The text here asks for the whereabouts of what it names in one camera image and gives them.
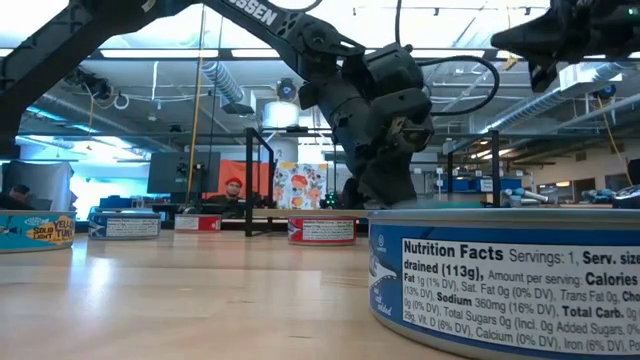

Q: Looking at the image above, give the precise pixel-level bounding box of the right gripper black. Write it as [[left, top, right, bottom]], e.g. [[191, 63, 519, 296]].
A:
[[491, 0, 626, 94]]

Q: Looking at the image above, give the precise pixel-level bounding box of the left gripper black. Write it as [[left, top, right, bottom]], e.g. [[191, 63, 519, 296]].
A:
[[315, 82, 417, 209]]

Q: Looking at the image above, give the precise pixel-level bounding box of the red label seafood can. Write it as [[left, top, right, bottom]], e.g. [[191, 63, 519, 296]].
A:
[[174, 213, 223, 233], [287, 215, 357, 247]]

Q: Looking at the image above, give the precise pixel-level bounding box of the teal yellowfin tuna can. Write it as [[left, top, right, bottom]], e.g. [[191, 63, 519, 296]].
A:
[[0, 209, 77, 255], [394, 198, 484, 210]]

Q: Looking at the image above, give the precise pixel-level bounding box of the blue label tuna can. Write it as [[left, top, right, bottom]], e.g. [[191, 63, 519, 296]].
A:
[[87, 209, 162, 241], [368, 207, 640, 360]]

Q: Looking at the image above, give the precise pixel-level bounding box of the wooden shelf with black frames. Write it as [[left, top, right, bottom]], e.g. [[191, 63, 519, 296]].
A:
[[243, 127, 501, 237]]

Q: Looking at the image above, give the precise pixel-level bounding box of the floral patterned cloth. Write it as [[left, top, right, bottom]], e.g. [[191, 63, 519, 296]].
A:
[[273, 162, 329, 210]]

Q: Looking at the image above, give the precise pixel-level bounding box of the blue storage bins row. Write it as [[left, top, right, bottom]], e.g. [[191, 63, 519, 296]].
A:
[[439, 175, 524, 194]]

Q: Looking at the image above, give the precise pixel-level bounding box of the white cylindrical ceiling fixture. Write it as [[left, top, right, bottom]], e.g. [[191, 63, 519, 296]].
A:
[[262, 101, 300, 129]]

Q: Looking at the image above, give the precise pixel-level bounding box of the round black ceiling device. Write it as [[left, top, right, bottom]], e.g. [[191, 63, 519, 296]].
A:
[[276, 78, 298, 101]]

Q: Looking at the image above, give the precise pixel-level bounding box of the orange partition panel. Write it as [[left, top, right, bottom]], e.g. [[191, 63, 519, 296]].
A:
[[208, 159, 275, 200]]

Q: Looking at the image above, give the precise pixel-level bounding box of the person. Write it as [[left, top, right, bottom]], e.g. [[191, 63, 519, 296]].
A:
[[0, 183, 36, 211], [205, 175, 251, 219]]

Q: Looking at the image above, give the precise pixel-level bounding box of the black domed object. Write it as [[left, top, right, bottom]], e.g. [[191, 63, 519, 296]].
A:
[[612, 183, 640, 210]]

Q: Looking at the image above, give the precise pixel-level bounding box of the black computer monitor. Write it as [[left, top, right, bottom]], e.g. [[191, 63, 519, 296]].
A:
[[147, 150, 222, 195]]

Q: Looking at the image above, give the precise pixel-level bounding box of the grey cloth cover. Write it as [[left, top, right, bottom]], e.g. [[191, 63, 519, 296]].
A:
[[0, 159, 76, 212]]

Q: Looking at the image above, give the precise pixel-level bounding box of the long silver air duct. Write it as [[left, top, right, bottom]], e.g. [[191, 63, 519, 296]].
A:
[[482, 62, 624, 134]]

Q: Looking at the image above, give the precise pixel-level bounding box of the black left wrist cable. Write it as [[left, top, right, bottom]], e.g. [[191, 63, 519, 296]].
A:
[[394, 0, 501, 117]]

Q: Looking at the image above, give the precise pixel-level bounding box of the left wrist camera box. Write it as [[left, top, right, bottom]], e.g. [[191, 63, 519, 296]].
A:
[[380, 87, 435, 154]]

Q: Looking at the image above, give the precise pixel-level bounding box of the yellow hanging cable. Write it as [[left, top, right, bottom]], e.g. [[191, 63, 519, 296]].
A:
[[594, 94, 634, 187], [187, 4, 207, 204]]

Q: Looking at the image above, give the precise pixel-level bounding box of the silver ribbed air duct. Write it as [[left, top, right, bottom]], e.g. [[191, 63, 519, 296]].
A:
[[202, 60, 246, 104]]

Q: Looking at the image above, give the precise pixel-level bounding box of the black ceiling camera cluster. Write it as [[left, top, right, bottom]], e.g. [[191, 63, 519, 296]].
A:
[[63, 63, 114, 101]]

